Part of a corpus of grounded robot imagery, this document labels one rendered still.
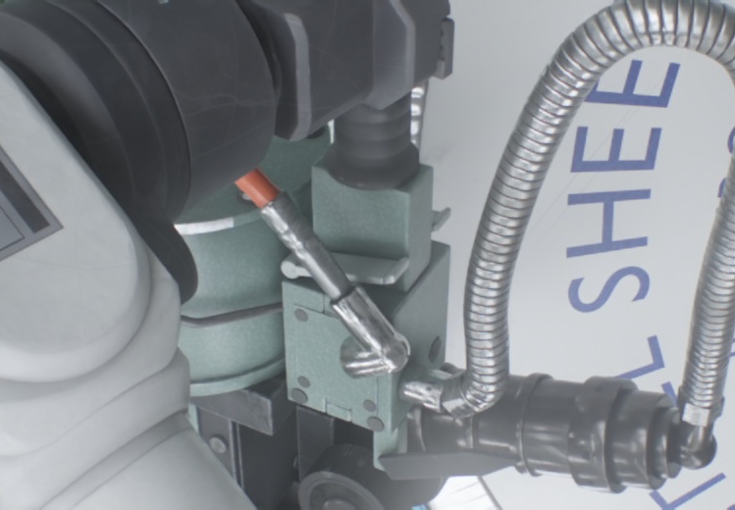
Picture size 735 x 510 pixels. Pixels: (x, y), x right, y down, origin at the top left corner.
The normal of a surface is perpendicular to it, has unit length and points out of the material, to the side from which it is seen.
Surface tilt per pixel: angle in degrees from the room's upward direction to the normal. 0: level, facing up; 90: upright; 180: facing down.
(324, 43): 129
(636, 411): 92
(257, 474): 137
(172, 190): 120
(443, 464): 47
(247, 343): 108
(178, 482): 146
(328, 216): 58
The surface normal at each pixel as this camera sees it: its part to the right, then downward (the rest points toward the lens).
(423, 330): 0.88, 0.28
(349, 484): -0.47, 0.52
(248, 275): 0.47, 0.52
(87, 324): 0.44, -0.47
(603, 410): -0.41, -0.53
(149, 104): 0.68, -0.09
